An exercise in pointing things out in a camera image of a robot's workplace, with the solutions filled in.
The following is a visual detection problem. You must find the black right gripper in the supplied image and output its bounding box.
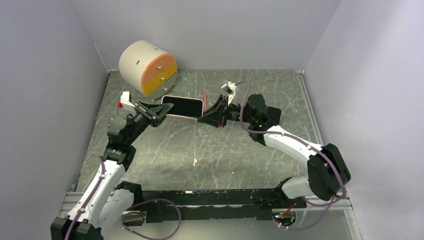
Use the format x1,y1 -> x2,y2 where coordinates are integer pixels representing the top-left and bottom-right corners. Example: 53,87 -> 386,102
197,95 -> 254,129

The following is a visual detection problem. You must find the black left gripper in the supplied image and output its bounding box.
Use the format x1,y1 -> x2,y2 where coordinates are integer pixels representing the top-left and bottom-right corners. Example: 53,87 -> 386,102
125,100 -> 175,145

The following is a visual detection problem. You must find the aluminium frame rail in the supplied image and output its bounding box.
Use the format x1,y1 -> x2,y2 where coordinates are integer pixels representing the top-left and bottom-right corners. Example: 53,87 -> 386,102
52,187 -> 362,240

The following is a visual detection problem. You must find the black phone lying flat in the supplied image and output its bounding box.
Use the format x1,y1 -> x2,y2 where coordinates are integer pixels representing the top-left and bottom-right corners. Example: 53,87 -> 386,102
266,106 -> 282,126

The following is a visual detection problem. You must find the pink phone case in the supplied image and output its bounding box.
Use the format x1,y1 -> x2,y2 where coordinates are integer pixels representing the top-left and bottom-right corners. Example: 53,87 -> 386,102
160,95 -> 204,119

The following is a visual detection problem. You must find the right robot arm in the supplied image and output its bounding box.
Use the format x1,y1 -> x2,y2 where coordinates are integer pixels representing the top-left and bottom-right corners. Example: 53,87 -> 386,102
197,94 -> 352,208

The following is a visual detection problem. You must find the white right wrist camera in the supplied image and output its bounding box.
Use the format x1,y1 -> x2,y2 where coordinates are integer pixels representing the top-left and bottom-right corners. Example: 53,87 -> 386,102
221,81 -> 237,105

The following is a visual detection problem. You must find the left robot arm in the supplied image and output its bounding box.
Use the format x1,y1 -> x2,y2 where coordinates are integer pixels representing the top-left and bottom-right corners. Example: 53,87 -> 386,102
50,101 -> 174,240

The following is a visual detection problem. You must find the white round drawer cabinet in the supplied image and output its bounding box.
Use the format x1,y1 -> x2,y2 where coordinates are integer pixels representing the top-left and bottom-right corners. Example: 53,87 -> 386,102
118,40 -> 178,100

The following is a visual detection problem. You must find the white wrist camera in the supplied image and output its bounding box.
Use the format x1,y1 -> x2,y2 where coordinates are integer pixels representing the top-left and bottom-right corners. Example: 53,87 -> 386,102
118,91 -> 135,112
221,81 -> 237,105

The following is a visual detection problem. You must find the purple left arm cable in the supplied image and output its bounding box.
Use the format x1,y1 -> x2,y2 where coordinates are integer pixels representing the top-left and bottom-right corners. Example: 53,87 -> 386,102
64,102 -> 182,240

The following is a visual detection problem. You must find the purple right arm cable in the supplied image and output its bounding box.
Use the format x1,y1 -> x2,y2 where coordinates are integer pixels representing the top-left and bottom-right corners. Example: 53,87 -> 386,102
231,79 -> 348,232

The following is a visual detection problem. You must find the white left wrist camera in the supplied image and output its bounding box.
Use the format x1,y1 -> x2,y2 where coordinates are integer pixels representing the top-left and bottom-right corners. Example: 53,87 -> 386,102
118,91 -> 135,112

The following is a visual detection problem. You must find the red-brown pencil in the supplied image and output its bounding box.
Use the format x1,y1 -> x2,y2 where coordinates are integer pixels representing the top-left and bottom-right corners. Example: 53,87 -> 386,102
203,91 -> 207,112

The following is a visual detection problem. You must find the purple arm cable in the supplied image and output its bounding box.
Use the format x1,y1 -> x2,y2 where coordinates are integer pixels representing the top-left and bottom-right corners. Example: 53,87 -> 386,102
64,102 -> 182,240
231,79 -> 348,232

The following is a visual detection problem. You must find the black base crossbar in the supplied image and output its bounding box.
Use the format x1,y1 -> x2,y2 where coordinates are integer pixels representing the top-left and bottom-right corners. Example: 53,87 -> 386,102
141,188 -> 307,223

